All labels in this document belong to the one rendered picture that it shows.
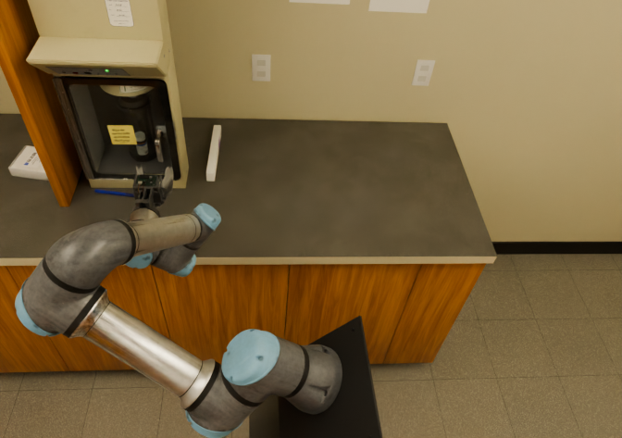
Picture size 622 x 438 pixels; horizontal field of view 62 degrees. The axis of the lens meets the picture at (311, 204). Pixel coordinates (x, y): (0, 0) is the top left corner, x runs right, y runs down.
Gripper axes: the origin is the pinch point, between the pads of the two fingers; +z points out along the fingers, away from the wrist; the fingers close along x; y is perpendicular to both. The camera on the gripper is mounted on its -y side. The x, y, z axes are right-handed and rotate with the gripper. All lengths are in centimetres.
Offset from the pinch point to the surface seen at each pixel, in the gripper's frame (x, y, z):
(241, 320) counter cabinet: -25, -64, -14
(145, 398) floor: 17, -114, -23
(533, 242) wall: -183, -103, 55
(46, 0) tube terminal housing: 22, 46, 13
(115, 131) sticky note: 13.2, 5.9, 11.5
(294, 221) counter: -43.1, -20.1, -2.5
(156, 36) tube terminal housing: -3.5, 37.6, 12.7
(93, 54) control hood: 11.2, 36.6, 4.7
